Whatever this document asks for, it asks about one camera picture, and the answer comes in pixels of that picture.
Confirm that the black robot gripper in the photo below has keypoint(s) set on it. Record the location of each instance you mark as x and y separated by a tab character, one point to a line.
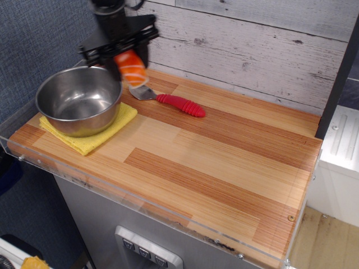
116	34

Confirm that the orange salmon sushi piece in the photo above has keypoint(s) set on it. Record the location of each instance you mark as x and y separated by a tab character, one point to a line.
132	69

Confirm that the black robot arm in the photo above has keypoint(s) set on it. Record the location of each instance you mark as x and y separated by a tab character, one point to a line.
105	8

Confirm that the stainless steel bowl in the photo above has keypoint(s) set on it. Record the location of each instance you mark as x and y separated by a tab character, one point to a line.
79	97

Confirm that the yellow folded cloth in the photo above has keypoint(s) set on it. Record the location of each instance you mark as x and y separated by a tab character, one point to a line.
86	140

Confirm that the clear acrylic table guard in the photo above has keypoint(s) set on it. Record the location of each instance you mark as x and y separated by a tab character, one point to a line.
237	176

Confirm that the grey cabinet with button panel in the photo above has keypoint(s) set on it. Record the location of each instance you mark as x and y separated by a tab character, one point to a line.
122	230

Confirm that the yellow object bottom left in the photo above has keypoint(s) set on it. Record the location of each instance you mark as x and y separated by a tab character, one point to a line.
34	263

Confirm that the white appliance at right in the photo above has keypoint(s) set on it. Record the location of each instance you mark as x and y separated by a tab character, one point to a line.
334	188

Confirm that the red handled metal spoon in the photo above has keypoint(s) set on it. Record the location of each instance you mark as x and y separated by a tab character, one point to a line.
187	106

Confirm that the dark vertical post right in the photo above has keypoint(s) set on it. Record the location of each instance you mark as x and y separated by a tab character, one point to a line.
339	83

